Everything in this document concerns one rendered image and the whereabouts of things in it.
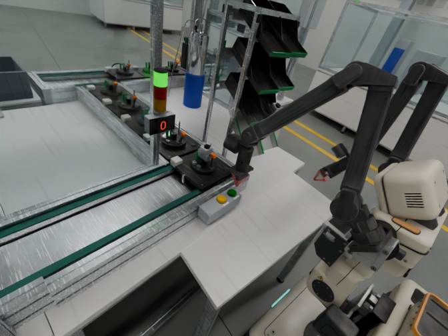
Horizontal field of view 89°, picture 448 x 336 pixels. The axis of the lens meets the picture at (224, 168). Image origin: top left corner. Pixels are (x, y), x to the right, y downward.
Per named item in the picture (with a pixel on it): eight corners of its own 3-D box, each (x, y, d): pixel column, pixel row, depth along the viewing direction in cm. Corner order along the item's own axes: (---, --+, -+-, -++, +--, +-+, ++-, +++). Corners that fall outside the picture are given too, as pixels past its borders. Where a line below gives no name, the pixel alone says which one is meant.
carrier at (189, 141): (203, 149, 131) (206, 130, 123) (168, 163, 115) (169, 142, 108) (177, 130, 142) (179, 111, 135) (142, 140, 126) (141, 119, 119)
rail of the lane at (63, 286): (245, 189, 125) (251, 174, 118) (58, 307, 67) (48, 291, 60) (238, 183, 127) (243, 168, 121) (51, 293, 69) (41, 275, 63)
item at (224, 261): (339, 212, 130) (342, 209, 128) (215, 311, 77) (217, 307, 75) (255, 147, 168) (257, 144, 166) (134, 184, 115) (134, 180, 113)
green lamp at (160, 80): (169, 87, 86) (171, 73, 83) (158, 88, 82) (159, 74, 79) (162, 81, 88) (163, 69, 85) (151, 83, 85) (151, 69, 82)
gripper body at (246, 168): (227, 172, 95) (230, 157, 91) (242, 164, 102) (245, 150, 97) (238, 180, 92) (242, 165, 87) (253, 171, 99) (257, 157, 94)
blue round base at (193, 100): (204, 107, 200) (209, 75, 184) (191, 110, 190) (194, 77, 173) (193, 100, 207) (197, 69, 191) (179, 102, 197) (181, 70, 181)
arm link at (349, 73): (366, 76, 58) (371, 81, 66) (356, 57, 58) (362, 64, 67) (242, 147, 85) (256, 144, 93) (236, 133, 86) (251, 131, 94)
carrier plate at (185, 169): (235, 173, 119) (236, 171, 118) (201, 192, 103) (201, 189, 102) (205, 151, 130) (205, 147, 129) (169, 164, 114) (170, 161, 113)
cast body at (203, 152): (213, 159, 112) (215, 147, 108) (206, 162, 109) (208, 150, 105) (201, 151, 116) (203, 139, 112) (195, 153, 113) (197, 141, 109)
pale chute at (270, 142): (273, 148, 141) (278, 146, 137) (257, 152, 133) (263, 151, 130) (261, 104, 140) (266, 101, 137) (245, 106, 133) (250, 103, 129)
